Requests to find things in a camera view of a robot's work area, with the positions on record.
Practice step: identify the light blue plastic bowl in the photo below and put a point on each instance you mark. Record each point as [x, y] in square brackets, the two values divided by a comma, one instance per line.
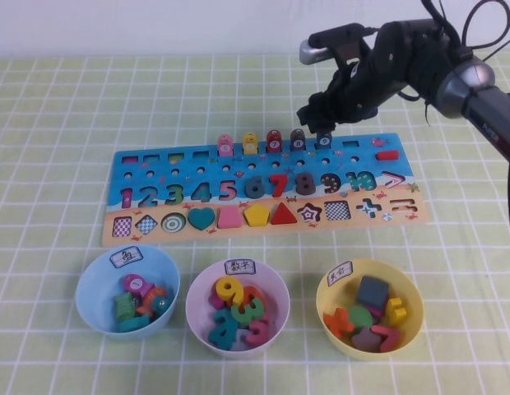
[95, 298]

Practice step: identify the dark blue number six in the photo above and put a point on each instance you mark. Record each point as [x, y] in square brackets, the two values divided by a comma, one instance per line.
[255, 192]

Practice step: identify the red wooden triangle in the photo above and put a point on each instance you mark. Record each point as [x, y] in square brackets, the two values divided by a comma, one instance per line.
[284, 216]

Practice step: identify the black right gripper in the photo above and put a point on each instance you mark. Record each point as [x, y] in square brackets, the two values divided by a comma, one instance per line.
[358, 94]

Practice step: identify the orange wooden number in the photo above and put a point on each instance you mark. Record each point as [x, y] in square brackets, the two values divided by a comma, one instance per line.
[256, 295]

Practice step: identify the dark grey fish peg nine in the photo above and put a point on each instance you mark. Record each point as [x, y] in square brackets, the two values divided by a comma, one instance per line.
[323, 142]

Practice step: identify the grey purple wooden number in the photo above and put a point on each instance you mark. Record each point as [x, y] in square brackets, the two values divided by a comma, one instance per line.
[239, 345]

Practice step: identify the grey brown wooden star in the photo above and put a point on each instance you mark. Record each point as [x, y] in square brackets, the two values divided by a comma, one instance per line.
[365, 339]

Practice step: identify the green striped wooden fish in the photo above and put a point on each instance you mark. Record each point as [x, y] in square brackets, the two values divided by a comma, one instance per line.
[124, 308]

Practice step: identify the colourful wooden puzzle board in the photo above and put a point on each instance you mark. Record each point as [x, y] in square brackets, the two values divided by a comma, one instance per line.
[279, 165]

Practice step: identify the white label on pink bowl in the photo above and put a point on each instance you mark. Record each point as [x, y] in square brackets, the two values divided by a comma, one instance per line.
[239, 267]

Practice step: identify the magenta fish peg one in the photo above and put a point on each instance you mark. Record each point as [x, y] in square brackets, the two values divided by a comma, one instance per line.
[135, 284]

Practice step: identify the teal wooden number four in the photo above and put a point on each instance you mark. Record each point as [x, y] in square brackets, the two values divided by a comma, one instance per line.
[223, 334]

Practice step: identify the white label on yellow bowl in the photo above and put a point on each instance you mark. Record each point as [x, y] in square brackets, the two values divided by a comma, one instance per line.
[340, 273]

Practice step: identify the orange wooden fish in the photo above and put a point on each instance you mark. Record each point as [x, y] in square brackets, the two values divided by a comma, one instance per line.
[151, 299]

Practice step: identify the green wooden circle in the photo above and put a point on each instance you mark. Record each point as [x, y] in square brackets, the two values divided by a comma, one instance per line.
[361, 317]

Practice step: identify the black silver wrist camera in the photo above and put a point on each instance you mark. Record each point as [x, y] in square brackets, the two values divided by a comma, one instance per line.
[321, 51]

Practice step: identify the orange wooden cross sign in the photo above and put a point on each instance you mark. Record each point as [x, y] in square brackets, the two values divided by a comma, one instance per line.
[339, 322]

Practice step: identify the teal wooden heart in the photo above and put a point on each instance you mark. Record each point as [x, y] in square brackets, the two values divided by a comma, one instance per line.
[201, 218]

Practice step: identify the magenta wooden number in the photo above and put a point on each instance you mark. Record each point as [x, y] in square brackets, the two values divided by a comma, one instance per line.
[216, 301]

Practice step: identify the yellow wooden pentagon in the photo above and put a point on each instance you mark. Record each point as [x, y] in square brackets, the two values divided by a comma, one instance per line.
[256, 215]

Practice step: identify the pink fish peg five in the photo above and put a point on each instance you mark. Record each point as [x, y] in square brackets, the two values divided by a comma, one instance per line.
[225, 147]

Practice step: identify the black zip tie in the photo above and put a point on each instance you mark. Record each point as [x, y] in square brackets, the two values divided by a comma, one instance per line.
[426, 111]

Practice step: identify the pink wooden trapezoid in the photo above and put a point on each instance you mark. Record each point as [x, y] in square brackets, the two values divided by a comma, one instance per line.
[229, 219]

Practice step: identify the teal wooden fish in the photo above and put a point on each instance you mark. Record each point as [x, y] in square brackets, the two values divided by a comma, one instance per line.
[133, 323]

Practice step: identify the pink plastic bowl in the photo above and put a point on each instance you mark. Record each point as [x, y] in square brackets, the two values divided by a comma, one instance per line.
[200, 319]

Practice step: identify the red rectangular block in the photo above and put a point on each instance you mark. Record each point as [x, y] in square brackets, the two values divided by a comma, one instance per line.
[387, 155]

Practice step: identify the yellow plastic bowl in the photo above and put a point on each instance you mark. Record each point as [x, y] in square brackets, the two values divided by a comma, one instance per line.
[410, 320]

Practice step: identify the pink wooden number five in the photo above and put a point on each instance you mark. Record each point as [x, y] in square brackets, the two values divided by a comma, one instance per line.
[229, 196]

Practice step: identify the pink wooden angle sign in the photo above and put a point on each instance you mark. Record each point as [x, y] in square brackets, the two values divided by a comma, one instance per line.
[388, 337]

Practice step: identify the magenta wooden shape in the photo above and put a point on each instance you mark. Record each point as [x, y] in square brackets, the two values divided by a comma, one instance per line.
[382, 310]

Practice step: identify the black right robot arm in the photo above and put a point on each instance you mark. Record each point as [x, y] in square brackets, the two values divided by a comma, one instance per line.
[485, 107]

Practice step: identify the brown wooden number eight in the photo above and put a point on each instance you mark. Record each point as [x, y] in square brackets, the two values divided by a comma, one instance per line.
[306, 184]

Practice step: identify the red fish peg seven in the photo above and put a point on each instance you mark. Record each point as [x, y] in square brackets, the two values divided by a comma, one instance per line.
[274, 142]

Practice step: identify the teal fish with metal screw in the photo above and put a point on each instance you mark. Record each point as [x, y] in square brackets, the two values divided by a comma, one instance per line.
[161, 305]

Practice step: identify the yellow wooden number nine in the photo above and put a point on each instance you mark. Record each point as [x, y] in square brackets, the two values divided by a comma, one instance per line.
[229, 292]

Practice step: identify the red wooden number seven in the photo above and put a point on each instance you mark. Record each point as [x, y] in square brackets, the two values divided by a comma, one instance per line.
[279, 186]

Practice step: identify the yellow wooden equals sign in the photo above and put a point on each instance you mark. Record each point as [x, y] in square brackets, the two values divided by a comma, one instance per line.
[396, 311]

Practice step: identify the dark grey wooden square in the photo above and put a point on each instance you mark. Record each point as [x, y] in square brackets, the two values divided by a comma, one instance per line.
[372, 292]

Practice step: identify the yellow fish peg six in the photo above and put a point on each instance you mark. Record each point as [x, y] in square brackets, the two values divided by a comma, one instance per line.
[250, 145]

